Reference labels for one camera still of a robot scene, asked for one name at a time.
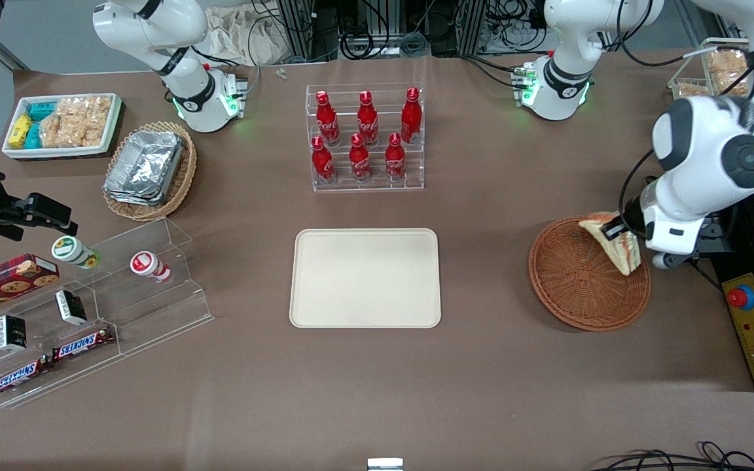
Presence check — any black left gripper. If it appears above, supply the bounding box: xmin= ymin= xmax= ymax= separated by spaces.
xmin=602 ymin=195 xmax=647 ymax=241

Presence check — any triangular sandwich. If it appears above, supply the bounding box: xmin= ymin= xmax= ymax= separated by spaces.
xmin=579 ymin=211 xmax=643 ymax=277

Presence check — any round brown wicker basket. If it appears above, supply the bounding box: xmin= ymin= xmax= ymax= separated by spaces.
xmin=528 ymin=216 xmax=652 ymax=332

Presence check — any oval tan wicker basket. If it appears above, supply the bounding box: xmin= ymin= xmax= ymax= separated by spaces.
xmin=102 ymin=121 xmax=198 ymax=222

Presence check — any cream rectangular tray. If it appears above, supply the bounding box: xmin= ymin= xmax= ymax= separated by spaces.
xmin=289 ymin=228 xmax=442 ymax=329

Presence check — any green lid yogurt cup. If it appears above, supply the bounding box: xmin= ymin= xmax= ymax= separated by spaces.
xmin=51 ymin=235 xmax=101 ymax=270

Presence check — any white plastic bin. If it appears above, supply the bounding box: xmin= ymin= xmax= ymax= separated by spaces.
xmin=1 ymin=93 xmax=122 ymax=160

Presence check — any yellow snack box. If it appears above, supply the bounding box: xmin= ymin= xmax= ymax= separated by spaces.
xmin=9 ymin=114 xmax=34 ymax=148

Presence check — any red tartan cookie box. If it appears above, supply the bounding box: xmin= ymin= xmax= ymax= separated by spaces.
xmin=0 ymin=254 xmax=60 ymax=321

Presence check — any clear bag of rice crackers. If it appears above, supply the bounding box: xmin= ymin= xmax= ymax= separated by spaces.
xmin=40 ymin=96 xmax=113 ymax=148

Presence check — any small black box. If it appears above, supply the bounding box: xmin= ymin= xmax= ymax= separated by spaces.
xmin=55 ymin=290 xmax=88 ymax=326
xmin=0 ymin=315 xmax=28 ymax=353

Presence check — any aluminium foil container stack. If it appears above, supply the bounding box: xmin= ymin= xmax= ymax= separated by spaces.
xmin=103 ymin=130 xmax=185 ymax=207

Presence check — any red lid yogurt cup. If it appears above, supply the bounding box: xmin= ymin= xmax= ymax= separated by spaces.
xmin=130 ymin=251 xmax=173 ymax=283

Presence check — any black machine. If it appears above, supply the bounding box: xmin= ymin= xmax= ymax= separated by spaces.
xmin=698 ymin=186 xmax=754 ymax=392

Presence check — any Snickers chocolate bar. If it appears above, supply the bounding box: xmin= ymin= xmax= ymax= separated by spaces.
xmin=0 ymin=357 xmax=52 ymax=398
xmin=52 ymin=325 xmax=116 ymax=362

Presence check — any clear acrylic stepped shelf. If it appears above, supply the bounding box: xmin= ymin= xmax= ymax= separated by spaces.
xmin=0 ymin=217 xmax=215 ymax=410

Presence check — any red cola bottle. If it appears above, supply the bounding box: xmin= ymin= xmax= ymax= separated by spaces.
xmin=401 ymin=87 xmax=423 ymax=145
xmin=348 ymin=133 xmax=372 ymax=183
xmin=311 ymin=135 xmax=336 ymax=184
xmin=385 ymin=132 xmax=406 ymax=182
xmin=315 ymin=90 xmax=342 ymax=146
xmin=356 ymin=90 xmax=380 ymax=146

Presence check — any clear acrylic bottle rack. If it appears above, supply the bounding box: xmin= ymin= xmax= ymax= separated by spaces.
xmin=305 ymin=82 xmax=425 ymax=192

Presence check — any white cloth bag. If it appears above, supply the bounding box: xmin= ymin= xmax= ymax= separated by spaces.
xmin=206 ymin=7 xmax=286 ymax=66

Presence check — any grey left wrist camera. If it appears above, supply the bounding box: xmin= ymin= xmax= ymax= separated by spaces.
xmin=652 ymin=251 xmax=695 ymax=271

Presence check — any white wire basket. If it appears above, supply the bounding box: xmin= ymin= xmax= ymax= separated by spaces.
xmin=668 ymin=38 xmax=754 ymax=99

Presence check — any black floor cable bundle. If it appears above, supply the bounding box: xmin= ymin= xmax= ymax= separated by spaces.
xmin=590 ymin=442 xmax=754 ymax=471

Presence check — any aluminium profile frame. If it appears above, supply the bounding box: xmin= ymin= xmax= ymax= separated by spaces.
xmin=276 ymin=0 xmax=489 ymax=60

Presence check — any coiled black cable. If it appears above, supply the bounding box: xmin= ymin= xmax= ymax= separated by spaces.
xmin=340 ymin=29 xmax=378 ymax=60

